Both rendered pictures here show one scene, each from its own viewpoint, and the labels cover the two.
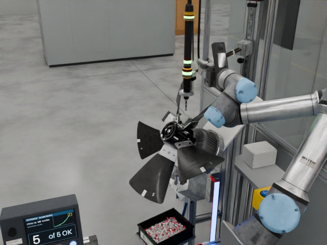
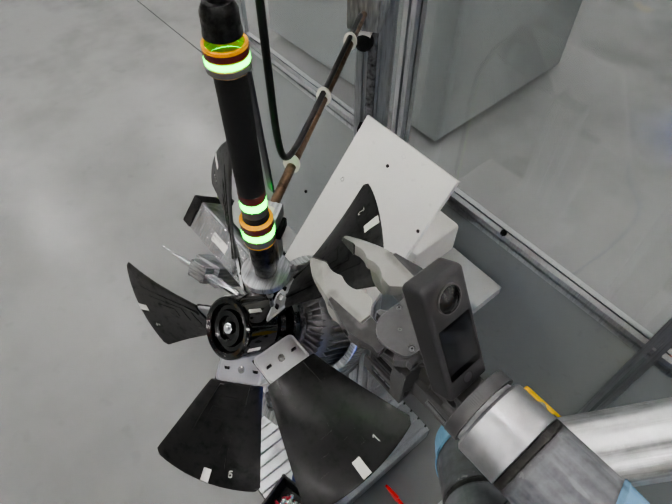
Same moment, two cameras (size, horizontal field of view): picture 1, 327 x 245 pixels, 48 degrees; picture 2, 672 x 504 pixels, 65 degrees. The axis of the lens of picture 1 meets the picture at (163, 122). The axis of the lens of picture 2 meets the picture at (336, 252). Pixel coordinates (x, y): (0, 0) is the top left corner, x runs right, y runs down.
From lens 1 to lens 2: 114 cm
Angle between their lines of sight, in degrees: 31
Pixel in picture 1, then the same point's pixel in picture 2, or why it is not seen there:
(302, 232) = (511, 358)
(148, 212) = not seen: hidden behind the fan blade
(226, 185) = not seen: hidden behind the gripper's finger
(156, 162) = (216, 401)
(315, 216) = (543, 346)
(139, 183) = (186, 454)
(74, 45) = not seen: outside the picture
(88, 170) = (44, 247)
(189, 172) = (327, 482)
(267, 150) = (440, 234)
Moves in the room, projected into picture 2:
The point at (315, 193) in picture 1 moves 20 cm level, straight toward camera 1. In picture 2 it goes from (548, 314) to (557, 384)
